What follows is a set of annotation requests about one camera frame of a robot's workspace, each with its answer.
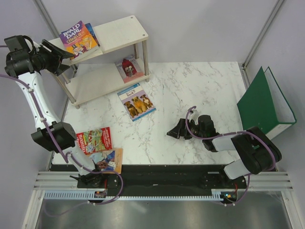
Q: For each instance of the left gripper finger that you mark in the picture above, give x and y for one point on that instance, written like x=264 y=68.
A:
x=60 y=68
x=56 y=50

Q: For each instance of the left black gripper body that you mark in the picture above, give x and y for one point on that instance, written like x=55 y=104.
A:
x=49 y=61

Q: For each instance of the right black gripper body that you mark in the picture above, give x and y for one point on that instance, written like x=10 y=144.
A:
x=195 y=130

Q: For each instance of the Roald Dahl purple book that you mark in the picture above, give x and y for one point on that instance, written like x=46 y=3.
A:
x=78 y=41

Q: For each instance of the Jane Eyre blue book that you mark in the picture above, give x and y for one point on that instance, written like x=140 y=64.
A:
x=91 y=30

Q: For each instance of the dog picture book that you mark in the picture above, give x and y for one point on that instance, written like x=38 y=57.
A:
x=136 y=102

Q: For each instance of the red Treehouse book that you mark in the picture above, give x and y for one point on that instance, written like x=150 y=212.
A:
x=94 y=141

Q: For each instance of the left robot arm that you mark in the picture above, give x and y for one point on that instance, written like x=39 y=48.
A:
x=24 y=64

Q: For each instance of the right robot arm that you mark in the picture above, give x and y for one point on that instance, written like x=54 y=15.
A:
x=256 y=151

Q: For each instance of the white two-tier shelf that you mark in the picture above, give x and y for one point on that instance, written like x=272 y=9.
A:
x=92 y=81

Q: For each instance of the green lever arch binder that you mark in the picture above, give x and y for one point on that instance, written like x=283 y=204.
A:
x=265 y=106

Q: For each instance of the pink book on shelf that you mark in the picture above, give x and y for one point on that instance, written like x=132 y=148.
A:
x=129 y=69

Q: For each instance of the orange illustrated book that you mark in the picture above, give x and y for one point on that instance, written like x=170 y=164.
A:
x=110 y=160

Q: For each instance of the aluminium frame post left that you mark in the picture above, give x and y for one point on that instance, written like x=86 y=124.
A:
x=46 y=17

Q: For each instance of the aluminium frame post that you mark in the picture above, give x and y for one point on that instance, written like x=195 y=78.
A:
x=46 y=17
x=265 y=28

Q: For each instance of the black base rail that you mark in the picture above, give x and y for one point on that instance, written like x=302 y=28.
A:
x=164 y=179

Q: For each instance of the aluminium frame post right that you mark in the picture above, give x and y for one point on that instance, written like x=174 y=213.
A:
x=265 y=28

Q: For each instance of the white slotted cable duct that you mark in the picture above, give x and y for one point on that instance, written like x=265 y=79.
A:
x=96 y=195

